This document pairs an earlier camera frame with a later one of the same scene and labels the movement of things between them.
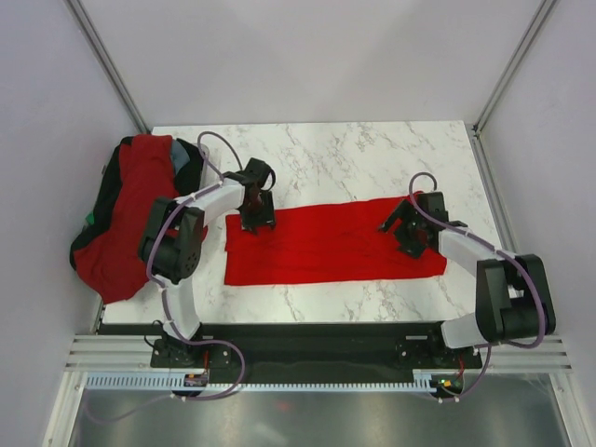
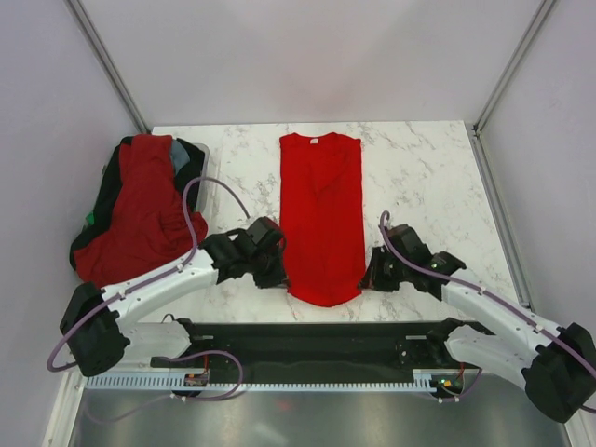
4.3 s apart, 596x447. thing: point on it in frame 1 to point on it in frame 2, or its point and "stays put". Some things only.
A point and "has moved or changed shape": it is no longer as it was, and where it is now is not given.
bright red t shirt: x=323 y=242 has moved or changed shape
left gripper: x=266 y=218 to x=277 y=278
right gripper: x=405 y=210 to x=372 y=278
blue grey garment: x=180 y=155 stays put
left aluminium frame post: x=88 y=28 stays put
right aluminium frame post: x=539 y=18 stays put
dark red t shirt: x=115 y=264 stays put
